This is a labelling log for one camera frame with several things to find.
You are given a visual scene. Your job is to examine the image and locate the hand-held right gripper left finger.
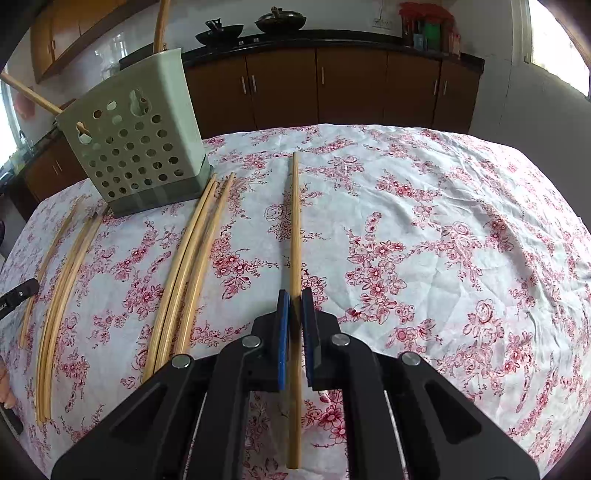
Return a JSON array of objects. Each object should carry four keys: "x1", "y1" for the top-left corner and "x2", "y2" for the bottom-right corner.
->
[{"x1": 51, "y1": 290, "x2": 291, "y2": 480}]

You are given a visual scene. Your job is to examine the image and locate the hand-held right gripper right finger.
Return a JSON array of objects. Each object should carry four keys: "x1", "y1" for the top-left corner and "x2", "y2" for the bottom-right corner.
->
[{"x1": 301, "y1": 287, "x2": 540, "y2": 480}]

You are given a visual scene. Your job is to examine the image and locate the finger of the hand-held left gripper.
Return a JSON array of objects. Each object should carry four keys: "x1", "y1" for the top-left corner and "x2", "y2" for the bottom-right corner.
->
[{"x1": 0, "y1": 277, "x2": 40, "y2": 320}]

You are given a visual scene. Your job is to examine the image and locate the green perforated utensil holder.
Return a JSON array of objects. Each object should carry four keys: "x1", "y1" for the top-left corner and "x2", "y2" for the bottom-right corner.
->
[{"x1": 54, "y1": 47, "x2": 214, "y2": 217}]

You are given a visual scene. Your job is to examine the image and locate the person's left hand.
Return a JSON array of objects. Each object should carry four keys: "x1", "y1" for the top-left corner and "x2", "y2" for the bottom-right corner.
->
[{"x1": 0, "y1": 362, "x2": 14, "y2": 409}]

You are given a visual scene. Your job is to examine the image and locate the red floral tablecloth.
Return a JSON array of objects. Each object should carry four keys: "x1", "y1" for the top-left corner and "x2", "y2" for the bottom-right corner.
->
[{"x1": 0, "y1": 122, "x2": 591, "y2": 480}]

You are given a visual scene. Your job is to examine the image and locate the window above sink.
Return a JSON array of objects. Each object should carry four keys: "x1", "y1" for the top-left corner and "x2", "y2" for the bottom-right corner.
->
[{"x1": 0, "y1": 69, "x2": 21, "y2": 153}]

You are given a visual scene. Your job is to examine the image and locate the red paper decoration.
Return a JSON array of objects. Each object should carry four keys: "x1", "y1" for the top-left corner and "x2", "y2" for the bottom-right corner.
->
[{"x1": 14, "y1": 90, "x2": 38, "y2": 118}]

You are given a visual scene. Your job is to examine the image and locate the brown wooden base cabinets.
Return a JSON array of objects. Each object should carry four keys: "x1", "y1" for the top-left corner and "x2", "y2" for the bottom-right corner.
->
[{"x1": 21, "y1": 46, "x2": 483, "y2": 208}]

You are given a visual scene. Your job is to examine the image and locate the black kitchen countertop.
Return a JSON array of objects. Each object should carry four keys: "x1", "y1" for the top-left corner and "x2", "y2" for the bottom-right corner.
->
[{"x1": 0, "y1": 30, "x2": 485, "y2": 183}]

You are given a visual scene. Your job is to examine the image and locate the black wok with lid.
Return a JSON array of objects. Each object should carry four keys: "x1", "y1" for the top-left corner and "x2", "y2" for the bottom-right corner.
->
[{"x1": 255, "y1": 7, "x2": 308, "y2": 34}]

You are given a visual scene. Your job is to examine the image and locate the green box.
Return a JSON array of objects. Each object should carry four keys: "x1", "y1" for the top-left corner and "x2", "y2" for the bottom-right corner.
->
[{"x1": 422, "y1": 23, "x2": 443, "y2": 51}]

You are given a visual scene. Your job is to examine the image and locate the brown wall cabinet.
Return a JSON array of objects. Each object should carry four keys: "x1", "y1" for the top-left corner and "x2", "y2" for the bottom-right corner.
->
[{"x1": 30, "y1": 0, "x2": 155, "y2": 84}]

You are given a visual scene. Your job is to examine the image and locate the black wok with handle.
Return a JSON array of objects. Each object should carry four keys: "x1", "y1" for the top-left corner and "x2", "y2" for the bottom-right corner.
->
[{"x1": 195, "y1": 18, "x2": 244, "y2": 45}]

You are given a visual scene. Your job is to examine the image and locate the bright window with white frame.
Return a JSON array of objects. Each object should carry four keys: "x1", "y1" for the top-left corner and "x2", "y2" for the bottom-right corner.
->
[{"x1": 531, "y1": 0, "x2": 591, "y2": 100}]

